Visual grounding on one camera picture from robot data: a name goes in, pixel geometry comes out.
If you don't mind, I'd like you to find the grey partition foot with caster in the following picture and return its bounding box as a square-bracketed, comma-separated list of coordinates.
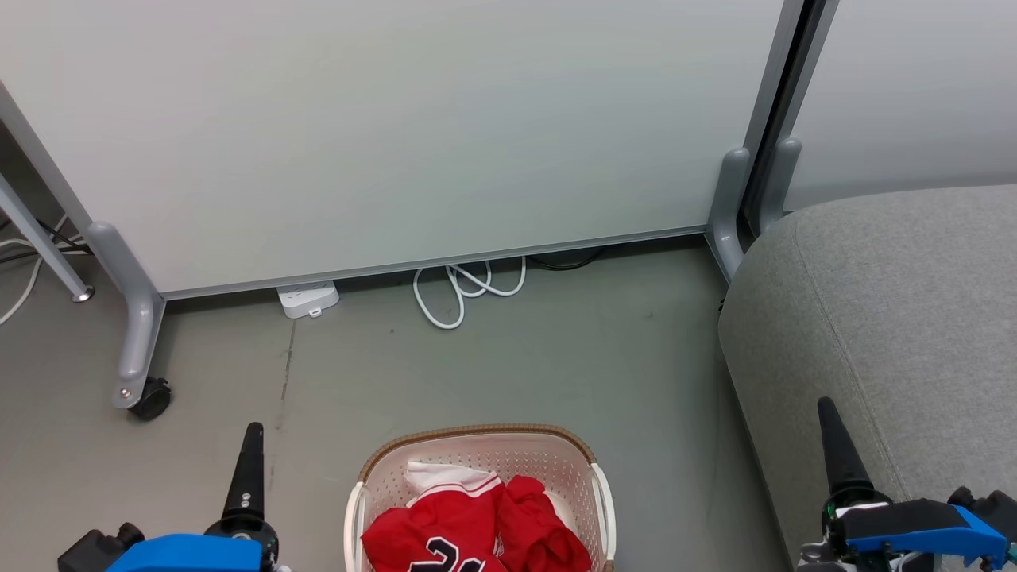
[86, 222, 166, 411]

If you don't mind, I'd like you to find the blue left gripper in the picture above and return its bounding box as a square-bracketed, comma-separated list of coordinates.
[107, 423, 280, 572]

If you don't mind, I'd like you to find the narrow white partition panel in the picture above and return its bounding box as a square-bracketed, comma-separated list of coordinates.
[783, 0, 1017, 213]

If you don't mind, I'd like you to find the large white partition panel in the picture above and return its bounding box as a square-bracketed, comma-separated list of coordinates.
[0, 0, 795, 301]

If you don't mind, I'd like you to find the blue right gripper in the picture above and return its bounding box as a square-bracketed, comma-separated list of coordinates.
[799, 397, 1010, 572]

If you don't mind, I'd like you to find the white power strip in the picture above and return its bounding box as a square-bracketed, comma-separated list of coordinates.
[276, 280, 340, 319]

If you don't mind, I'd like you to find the grey fabric sofa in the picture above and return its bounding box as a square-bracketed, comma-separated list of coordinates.
[719, 184, 1017, 572]

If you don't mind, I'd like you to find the red hooded sweatshirt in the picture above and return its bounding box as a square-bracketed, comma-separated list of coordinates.
[497, 475, 593, 572]

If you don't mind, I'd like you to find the black caster wheel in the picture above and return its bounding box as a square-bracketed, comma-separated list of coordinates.
[129, 377, 172, 421]

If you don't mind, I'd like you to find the beige plastic laundry basket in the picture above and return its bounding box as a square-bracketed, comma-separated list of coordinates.
[344, 423, 617, 572]

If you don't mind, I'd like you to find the grey metal table leg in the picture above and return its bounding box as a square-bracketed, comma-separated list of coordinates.
[0, 175, 95, 304]

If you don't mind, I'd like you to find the red basketball jersey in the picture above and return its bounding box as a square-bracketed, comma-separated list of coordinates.
[362, 461, 509, 572]

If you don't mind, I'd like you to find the coiled white power cable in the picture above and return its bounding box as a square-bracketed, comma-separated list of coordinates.
[412, 256, 528, 330]

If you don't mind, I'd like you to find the thin white cable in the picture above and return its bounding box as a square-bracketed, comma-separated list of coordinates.
[0, 213, 71, 327]

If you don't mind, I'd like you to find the white garment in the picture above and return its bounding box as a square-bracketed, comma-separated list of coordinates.
[544, 491, 578, 530]

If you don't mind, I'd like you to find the thin black cable bundle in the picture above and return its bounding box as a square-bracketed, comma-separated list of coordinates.
[0, 218, 93, 257]

